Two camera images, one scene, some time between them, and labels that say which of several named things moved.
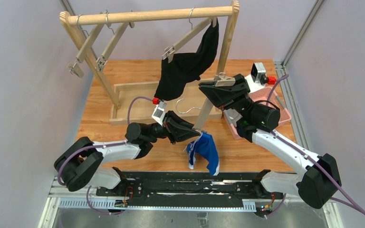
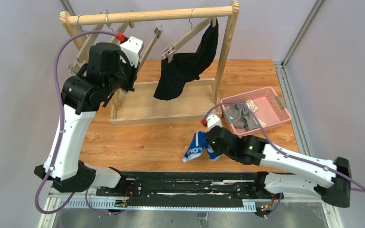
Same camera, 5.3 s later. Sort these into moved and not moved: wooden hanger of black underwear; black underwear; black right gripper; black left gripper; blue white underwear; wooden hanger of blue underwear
Moved: blue white underwear; black left gripper; wooden hanger of blue underwear; black right gripper
Not moved: wooden hanger of black underwear; black underwear
